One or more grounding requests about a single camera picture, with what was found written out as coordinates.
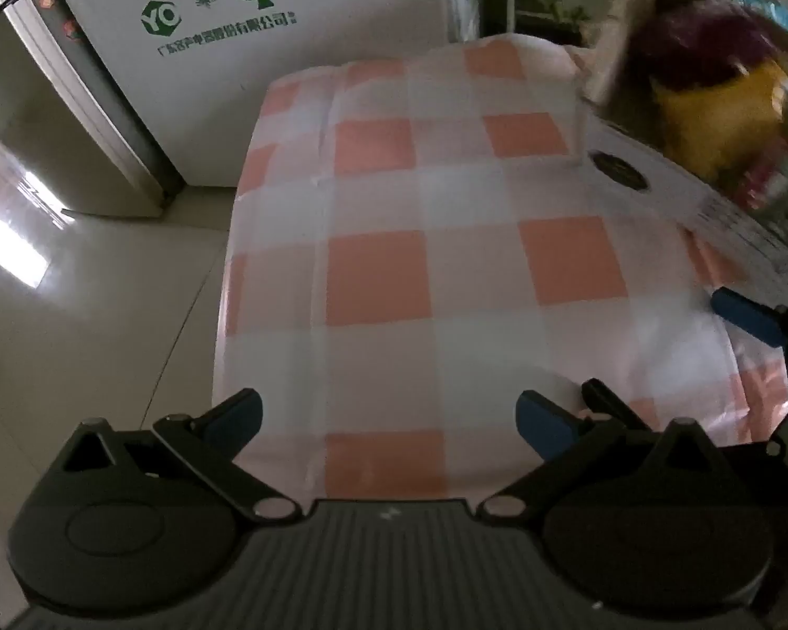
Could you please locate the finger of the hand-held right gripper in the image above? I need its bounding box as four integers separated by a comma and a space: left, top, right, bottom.
710, 287, 788, 350
581, 379, 661, 434

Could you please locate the yellow snack packet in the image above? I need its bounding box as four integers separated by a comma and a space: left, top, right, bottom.
650, 59, 788, 181

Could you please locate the pink white checked tablecloth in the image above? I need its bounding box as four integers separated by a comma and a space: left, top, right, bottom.
213, 33, 788, 501

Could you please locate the white chest freezer green print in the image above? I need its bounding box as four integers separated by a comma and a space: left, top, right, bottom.
36, 0, 466, 188

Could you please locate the cardboard box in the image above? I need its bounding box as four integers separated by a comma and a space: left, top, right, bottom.
568, 0, 788, 303

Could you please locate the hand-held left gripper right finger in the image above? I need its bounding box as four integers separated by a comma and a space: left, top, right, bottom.
476, 389, 727, 527

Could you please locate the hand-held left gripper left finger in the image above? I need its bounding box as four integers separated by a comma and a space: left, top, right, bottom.
60, 388, 303, 527

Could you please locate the purple snack packet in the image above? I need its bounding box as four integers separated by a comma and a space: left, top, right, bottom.
630, 0, 788, 89

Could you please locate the orange red snack packet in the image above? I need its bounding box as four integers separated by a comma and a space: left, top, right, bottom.
739, 144, 788, 224

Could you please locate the stainless steel cabinet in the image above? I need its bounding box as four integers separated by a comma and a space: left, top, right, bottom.
0, 0, 185, 219

